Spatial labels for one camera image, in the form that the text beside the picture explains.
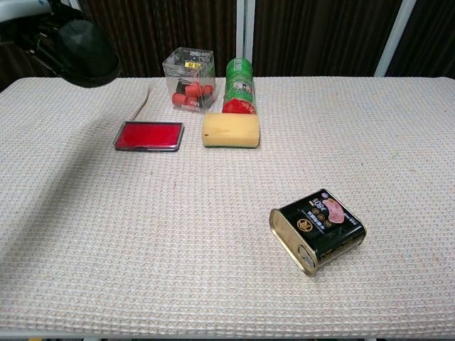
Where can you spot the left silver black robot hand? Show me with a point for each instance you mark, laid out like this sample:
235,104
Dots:
39,39

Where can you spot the black round jar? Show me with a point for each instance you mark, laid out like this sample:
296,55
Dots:
89,53

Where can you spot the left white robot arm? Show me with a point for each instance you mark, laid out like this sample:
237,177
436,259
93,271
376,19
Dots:
17,9

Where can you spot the red ink pad case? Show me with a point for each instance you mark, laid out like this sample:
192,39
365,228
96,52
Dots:
149,135

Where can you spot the clear box with red parts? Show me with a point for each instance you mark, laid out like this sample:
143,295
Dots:
188,85

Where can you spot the green chip can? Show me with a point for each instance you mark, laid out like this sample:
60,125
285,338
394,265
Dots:
240,85

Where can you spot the yellow sponge block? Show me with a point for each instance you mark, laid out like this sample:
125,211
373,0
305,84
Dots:
231,129

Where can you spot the white waffle tablecloth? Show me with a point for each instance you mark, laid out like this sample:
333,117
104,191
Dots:
177,220

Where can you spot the black luncheon meat tin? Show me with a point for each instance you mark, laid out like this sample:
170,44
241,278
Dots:
320,231

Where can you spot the grey aluminium frame post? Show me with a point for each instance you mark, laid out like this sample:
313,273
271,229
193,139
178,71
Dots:
245,32
394,39

